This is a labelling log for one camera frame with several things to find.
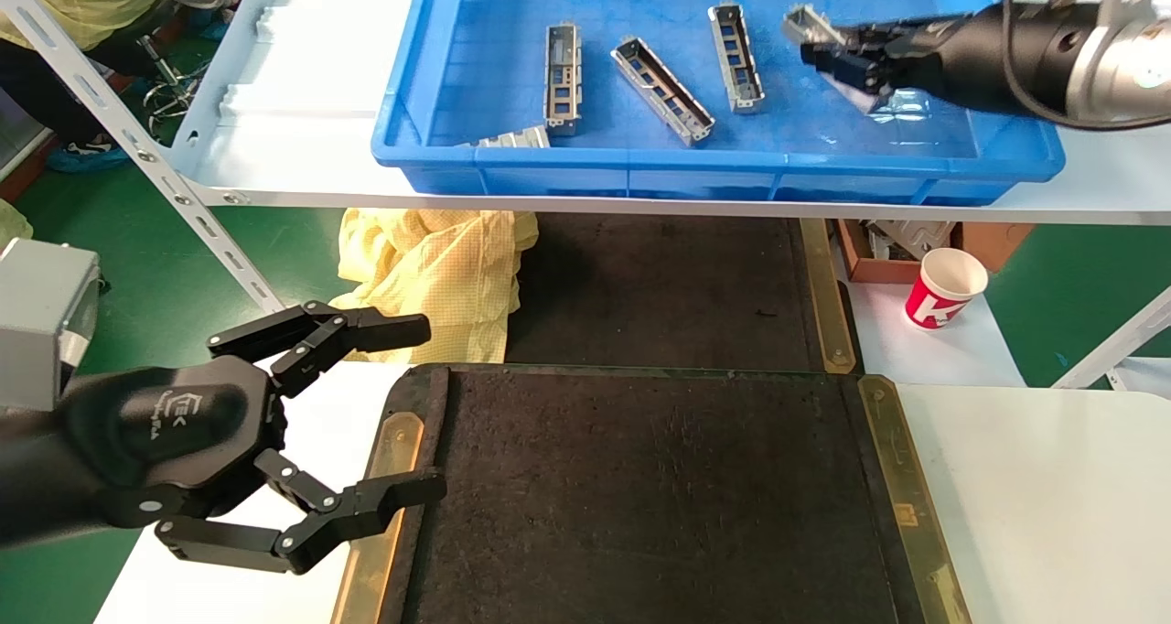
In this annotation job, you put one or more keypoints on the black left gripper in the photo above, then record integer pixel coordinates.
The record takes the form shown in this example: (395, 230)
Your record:
(174, 432)

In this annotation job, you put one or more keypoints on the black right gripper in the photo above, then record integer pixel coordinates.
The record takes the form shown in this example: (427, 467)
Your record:
(997, 57)

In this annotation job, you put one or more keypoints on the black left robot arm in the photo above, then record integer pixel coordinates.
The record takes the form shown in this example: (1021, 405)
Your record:
(32, 478)

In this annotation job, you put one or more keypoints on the clear plastic film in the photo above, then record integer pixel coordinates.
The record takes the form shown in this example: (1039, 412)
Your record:
(915, 107)

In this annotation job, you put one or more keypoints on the crumpled yellow garment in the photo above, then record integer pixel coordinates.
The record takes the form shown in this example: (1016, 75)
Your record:
(439, 276)

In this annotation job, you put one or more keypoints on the brown cardboard box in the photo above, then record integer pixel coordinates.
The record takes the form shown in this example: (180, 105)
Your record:
(995, 240)

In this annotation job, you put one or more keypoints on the large blue plastic bin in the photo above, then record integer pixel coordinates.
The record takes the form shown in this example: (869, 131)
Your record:
(640, 171)

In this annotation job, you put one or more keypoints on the red white paper cup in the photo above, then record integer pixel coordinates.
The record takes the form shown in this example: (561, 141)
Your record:
(942, 295)

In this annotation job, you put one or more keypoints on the dark mat with brass strip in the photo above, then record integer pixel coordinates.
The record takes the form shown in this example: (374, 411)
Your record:
(659, 285)

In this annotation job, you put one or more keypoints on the chrome leg stool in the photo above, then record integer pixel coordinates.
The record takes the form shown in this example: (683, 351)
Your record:
(166, 68)

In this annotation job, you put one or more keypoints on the perforated gray metal bracket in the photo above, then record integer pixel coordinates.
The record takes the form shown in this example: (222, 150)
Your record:
(906, 235)

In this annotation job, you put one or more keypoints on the white metal shelf frame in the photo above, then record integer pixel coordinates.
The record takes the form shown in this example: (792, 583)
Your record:
(302, 148)

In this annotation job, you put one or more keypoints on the gray wrist camera box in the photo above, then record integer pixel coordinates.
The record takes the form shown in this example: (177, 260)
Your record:
(37, 322)

